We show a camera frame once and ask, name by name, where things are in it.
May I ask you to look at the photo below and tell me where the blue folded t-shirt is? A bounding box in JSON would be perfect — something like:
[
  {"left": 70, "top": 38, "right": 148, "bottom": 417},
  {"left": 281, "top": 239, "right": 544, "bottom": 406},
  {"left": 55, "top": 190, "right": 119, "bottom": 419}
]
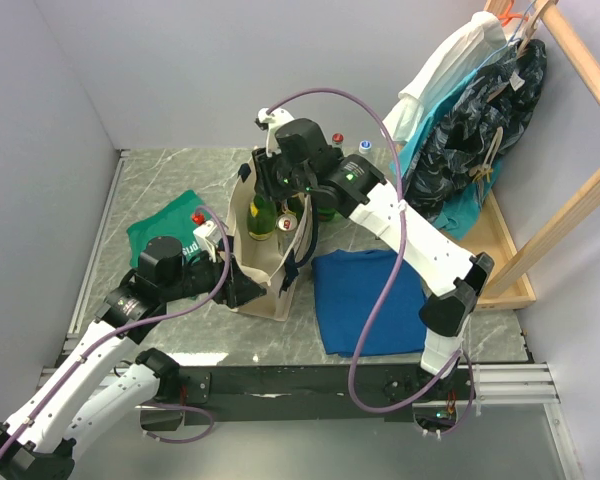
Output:
[{"left": 312, "top": 250, "right": 426, "bottom": 357}]

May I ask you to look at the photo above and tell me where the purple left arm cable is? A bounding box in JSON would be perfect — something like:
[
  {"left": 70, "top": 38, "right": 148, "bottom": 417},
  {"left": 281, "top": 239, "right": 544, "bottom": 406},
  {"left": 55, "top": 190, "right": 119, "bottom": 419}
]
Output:
[{"left": 0, "top": 204, "right": 231, "bottom": 476}]

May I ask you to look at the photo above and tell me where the green glass bottle front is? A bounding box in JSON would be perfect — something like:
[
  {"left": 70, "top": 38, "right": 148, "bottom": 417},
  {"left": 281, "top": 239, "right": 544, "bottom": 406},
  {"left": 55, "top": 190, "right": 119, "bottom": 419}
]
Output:
[{"left": 317, "top": 200, "right": 337, "bottom": 222}]

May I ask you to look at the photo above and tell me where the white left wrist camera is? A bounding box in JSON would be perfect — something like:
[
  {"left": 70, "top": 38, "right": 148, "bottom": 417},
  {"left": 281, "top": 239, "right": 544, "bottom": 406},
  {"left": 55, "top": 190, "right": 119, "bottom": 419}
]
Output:
[{"left": 192, "top": 212, "right": 230, "bottom": 262}]

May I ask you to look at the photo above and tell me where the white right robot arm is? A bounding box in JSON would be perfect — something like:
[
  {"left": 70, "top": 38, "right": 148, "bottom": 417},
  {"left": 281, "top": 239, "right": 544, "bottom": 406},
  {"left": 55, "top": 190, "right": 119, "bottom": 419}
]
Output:
[{"left": 252, "top": 109, "right": 494, "bottom": 398}]

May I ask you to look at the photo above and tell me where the red silver beverage can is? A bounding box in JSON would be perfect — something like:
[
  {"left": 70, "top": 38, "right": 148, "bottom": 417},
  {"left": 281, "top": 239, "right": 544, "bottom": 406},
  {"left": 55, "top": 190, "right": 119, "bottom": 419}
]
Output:
[{"left": 276, "top": 213, "right": 298, "bottom": 256}]

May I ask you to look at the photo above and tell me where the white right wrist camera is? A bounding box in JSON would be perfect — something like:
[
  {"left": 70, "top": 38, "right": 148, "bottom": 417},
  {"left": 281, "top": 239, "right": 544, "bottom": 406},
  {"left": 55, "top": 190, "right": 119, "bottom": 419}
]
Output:
[{"left": 255, "top": 108, "right": 294, "bottom": 157}]

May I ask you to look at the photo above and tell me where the clear water bottle blue cap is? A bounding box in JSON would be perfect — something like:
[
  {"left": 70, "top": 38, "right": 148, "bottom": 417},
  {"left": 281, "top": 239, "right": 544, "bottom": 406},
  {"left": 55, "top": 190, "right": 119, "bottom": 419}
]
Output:
[{"left": 358, "top": 140, "right": 372, "bottom": 155}]

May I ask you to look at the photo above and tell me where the turquoise hanging shirt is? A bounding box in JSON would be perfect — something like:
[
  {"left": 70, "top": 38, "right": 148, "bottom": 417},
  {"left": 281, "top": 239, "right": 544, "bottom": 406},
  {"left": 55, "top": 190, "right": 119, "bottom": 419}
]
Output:
[{"left": 398, "top": 69, "right": 500, "bottom": 240}]

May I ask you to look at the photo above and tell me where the green folded t-shirt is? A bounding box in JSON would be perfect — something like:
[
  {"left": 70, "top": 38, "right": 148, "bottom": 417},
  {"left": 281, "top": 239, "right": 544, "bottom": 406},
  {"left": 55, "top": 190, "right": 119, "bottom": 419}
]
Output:
[{"left": 127, "top": 190, "right": 204, "bottom": 268}]

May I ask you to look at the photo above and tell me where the beige canvas tote bag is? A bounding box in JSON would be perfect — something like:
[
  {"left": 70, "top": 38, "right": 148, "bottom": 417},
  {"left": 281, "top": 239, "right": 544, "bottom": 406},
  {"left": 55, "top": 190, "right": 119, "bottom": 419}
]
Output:
[{"left": 227, "top": 160, "right": 314, "bottom": 321}]

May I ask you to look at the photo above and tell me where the dark cola glass bottle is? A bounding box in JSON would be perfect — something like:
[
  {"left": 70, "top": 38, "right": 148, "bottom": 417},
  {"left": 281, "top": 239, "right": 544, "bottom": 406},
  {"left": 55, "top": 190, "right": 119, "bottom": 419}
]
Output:
[{"left": 331, "top": 133, "right": 344, "bottom": 148}]

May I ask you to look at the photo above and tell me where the orange clothes hanger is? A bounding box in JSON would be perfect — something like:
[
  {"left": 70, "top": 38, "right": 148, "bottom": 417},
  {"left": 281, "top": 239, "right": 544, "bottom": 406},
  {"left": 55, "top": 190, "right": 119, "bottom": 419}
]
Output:
[{"left": 497, "top": 0, "right": 528, "bottom": 27}]

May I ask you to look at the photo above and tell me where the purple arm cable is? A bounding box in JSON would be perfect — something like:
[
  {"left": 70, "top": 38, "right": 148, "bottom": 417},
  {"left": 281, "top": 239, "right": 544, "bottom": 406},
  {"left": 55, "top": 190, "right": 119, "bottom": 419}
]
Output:
[
  {"left": 267, "top": 88, "right": 477, "bottom": 439},
  {"left": 0, "top": 204, "right": 231, "bottom": 476}
]

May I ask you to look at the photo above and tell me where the white hanging shirt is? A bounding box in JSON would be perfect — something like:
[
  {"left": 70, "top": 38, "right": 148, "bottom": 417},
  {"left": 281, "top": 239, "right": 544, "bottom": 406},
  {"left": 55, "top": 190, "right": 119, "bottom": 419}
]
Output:
[{"left": 383, "top": 11, "right": 506, "bottom": 143}]

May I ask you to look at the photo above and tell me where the green glass bottle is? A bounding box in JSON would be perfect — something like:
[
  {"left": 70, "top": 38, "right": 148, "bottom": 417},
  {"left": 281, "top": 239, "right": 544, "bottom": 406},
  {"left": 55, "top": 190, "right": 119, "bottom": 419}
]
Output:
[
  {"left": 317, "top": 200, "right": 337, "bottom": 222},
  {"left": 247, "top": 194, "right": 277, "bottom": 241}
]

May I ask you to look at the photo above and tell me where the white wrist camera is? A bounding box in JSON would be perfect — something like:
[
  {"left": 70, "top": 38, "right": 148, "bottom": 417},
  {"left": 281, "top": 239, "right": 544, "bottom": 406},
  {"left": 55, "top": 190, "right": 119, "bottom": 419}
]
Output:
[
  {"left": 192, "top": 212, "right": 230, "bottom": 262},
  {"left": 255, "top": 108, "right": 294, "bottom": 157}
]

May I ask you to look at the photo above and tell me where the wooden clothes rack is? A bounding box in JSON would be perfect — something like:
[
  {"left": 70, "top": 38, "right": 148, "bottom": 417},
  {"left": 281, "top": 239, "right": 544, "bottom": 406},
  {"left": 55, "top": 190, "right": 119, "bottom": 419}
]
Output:
[{"left": 464, "top": 1, "right": 600, "bottom": 311}]

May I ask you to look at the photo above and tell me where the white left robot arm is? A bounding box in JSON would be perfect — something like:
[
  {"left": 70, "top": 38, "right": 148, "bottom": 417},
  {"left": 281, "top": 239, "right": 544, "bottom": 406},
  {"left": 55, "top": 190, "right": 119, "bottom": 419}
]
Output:
[{"left": 0, "top": 236, "right": 266, "bottom": 479}]

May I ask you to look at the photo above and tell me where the dark patterned hanging shirt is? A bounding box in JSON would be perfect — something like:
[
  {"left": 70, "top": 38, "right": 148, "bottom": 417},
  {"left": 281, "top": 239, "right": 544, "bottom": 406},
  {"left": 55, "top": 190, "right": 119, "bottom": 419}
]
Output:
[{"left": 403, "top": 39, "right": 548, "bottom": 225}]

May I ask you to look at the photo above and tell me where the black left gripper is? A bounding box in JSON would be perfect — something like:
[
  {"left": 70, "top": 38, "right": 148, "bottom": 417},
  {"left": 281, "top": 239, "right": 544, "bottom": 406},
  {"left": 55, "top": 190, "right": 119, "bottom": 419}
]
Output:
[{"left": 161, "top": 242, "right": 266, "bottom": 308}]

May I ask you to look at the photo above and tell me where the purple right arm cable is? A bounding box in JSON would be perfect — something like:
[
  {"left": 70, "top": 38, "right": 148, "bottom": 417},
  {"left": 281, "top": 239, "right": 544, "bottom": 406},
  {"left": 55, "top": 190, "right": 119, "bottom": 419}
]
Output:
[{"left": 267, "top": 88, "right": 477, "bottom": 439}]

